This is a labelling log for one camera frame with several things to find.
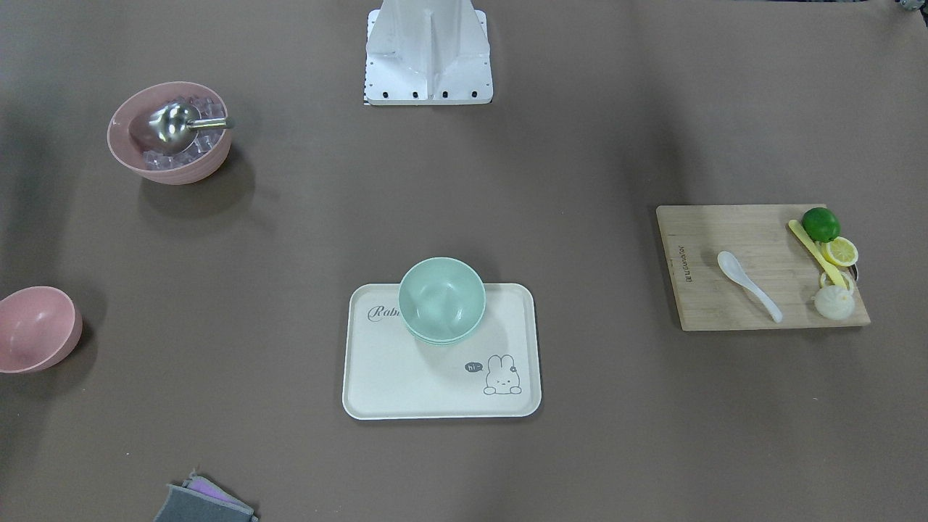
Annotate cream rabbit tray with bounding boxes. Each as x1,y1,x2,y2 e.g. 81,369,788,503
342,283,542,421

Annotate wooden cutting board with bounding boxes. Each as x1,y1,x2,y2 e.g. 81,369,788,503
656,204,871,331

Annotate purple cloth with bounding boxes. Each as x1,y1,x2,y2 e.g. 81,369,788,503
181,471,251,509

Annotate grey cloth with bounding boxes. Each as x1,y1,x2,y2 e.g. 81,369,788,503
153,484,259,521

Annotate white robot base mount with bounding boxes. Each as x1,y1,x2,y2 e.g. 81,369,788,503
362,1,494,107

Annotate metal ice scoop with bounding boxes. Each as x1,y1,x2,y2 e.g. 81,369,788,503
138,101,236,155

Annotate green lime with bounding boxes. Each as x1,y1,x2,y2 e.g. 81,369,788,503
801,206,842,242

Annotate lemon half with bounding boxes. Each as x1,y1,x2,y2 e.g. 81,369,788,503
821,236,859,268

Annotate pink bowl with ice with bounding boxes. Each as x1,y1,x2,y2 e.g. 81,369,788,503
107,80,232,185

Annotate white ceramic spoon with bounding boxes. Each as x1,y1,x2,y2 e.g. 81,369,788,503
716,251,784,324

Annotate green bowl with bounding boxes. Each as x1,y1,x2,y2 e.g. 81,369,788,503
397,257,487,346

